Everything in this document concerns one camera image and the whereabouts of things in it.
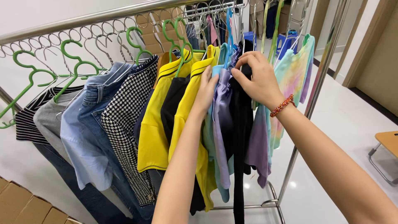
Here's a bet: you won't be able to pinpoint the long black garment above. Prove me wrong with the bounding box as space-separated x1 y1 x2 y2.
228 39 256 224

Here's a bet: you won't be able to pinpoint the light blue denim shirt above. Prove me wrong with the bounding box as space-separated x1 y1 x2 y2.
60 62 125 191

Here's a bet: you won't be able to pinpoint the lime green hanger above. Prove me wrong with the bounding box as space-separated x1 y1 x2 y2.
261 0 270 54
268 0 285 64

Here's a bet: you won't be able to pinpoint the red beaded bracelet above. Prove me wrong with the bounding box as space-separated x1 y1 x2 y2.
269 94 297 118

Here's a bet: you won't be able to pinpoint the pastel tie-dye shirt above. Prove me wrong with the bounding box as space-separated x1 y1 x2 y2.
244 34 315 189

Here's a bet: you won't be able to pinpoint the stack of folded cardboard boxes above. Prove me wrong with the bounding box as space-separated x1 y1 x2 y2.
135 7 190 55

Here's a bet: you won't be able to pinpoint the black white houndstooth garment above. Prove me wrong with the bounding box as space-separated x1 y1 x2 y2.
101 56 160 207

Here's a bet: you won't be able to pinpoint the blue plastic stool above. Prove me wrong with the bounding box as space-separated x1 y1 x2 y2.
276 30 300 60
243 31 257 47

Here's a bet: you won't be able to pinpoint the grey shirt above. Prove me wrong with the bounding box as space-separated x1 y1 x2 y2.
34 90 83 166

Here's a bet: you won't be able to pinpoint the person's left hand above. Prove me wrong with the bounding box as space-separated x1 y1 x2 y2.
191 65 220 117

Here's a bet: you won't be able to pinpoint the row of metal wire hangers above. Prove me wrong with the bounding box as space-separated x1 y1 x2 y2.
0 0 249 82

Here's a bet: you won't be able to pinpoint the hanging beige trousers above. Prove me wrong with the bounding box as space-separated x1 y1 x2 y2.
249 0 265 32

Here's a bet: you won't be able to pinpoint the yellow shirt with black trim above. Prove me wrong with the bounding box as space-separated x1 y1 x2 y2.
137 49 204 173
168 44 220 213

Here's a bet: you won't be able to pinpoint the blue plastic hanger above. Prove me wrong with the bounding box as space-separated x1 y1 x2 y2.
223 8 238 69

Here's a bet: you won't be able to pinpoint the teal garment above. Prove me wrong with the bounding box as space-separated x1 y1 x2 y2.
203 43 235 203

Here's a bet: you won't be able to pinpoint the background rack with clothes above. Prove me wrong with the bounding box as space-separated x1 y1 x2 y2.
185 0 249 51

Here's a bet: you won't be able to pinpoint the row of cardboard cartons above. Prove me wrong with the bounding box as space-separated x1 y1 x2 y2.
0 176 83 224

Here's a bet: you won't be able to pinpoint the person's right hand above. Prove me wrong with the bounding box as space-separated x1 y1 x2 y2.
231 51 285 111

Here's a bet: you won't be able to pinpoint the wooden door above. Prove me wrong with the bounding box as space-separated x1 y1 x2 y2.
342 0 398 117

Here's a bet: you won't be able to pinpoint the dark blue jeans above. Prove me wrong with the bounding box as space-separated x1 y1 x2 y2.
33 143 135 224

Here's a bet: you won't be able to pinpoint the navy garment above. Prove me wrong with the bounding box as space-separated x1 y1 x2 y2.
134 90 166 200

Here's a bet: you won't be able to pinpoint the stainless steel clothes rack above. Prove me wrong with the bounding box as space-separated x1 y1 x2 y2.
0 0 349 224

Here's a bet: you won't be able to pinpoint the lavender satin garment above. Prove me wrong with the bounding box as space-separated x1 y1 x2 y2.
211 68 236 190

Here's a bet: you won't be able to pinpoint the wooden folding table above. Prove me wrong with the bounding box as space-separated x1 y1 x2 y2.
368 131 398 186

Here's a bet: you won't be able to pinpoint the black white striped shirt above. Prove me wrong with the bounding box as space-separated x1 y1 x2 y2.
15 85 84 145

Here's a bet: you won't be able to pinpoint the green plastic hanger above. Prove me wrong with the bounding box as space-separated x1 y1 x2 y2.
174 17 206 78
162 19 187 63
126 26 154 66
0 50 58 129
53 39 108 103

